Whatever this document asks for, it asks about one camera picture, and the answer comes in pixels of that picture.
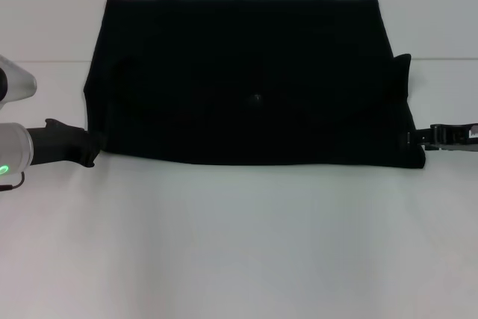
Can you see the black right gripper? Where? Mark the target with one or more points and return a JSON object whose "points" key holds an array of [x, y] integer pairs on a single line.
{"points": [[452, 136]]}

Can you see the black T-shirt with white print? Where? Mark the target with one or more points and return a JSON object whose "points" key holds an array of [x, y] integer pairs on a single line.
{"points": [[242, 83]]}

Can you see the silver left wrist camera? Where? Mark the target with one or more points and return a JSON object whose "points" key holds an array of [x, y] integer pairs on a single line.
{"points": [[18, 81]]}

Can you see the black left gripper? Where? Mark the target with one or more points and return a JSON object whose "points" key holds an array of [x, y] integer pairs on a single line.
{"points": [[59, 147]]}

